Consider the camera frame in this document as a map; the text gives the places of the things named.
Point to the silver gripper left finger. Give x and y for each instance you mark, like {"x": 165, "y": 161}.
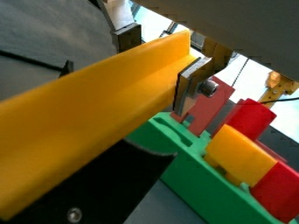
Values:
{"x": 125, "y": 29}

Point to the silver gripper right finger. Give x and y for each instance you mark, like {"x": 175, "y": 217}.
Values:
{"x": 194, "y": 79}

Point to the yellow star prism block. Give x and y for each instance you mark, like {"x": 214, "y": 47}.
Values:
{"x": 59, "y": 125}

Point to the red arch block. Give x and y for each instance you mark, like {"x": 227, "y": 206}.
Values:
{"x": 206, "y": 108}

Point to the red tall cylinder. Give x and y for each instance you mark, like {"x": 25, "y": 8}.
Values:
{"x": 250, "y": 117}

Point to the yellow rounded block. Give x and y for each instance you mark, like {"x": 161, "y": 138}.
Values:
{"x": 239, "y": 156}

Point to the green shape sorter base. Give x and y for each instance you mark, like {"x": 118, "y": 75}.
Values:
{"x": 219, "y": 202}

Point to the red hexagonal prism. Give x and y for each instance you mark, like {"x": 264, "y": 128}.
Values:
{"x": 277, "y": 192}

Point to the black fixture bracket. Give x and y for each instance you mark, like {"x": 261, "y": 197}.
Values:
{"x": 103, "y": 192}

